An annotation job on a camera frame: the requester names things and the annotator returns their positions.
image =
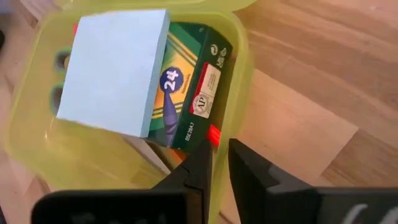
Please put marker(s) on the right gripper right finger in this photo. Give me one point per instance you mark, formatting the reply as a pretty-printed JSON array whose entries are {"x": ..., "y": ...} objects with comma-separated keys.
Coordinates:
[{"x": 280, "y": 205}]

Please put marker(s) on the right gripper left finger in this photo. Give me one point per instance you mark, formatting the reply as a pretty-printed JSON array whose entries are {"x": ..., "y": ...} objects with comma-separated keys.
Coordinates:
[{"x": 140, "y": 207}]

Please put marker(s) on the green yellow crayon box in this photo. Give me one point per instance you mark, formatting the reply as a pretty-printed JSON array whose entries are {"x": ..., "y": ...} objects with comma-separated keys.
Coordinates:
[{"x": 211, "y": 46}]

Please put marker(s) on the blue sticky note pad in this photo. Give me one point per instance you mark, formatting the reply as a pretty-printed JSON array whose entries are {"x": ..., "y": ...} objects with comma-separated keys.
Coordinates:
[{"x": 115, "y": 71}]

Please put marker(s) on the small orange eraser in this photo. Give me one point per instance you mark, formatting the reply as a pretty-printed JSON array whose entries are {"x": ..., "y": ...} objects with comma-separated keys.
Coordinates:
[{"x": 75, "y": 28}]

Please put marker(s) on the yellow-green plastic case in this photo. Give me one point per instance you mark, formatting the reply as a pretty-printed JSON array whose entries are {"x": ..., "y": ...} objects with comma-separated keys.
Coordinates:
[{"x": 93, "y": 161}]

